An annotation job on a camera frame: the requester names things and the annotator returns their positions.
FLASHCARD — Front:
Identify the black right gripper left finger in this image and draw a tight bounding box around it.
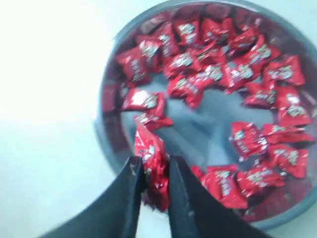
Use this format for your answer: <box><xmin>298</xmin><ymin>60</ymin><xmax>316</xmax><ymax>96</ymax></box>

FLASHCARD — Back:
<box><xmin>41</xmin><ymin>156</ymin><xmax>144</xmax><ymax>238</ymax></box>

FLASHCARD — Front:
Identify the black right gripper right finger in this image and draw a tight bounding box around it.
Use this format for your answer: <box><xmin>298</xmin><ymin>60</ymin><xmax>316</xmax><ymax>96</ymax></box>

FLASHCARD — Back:
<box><xmin>168</xmin><ymin>156</ymin><xmax>269</xmax><ymax>238</ymax></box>

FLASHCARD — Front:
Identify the round stainless steel plate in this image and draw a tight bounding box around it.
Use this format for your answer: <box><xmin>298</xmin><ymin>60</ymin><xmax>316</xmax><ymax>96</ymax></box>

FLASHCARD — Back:
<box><xmin>95</xmin><ymin>0</ymin><xmax>317</xmax><ymax>230</ymax></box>

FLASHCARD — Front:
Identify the red candy left edge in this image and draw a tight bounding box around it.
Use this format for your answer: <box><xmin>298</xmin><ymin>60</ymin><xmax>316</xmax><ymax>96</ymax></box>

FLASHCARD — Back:
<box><xmin>276</xmin><ymin>86</ymin><xmax>311</xmax><ymax>127</ymax></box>

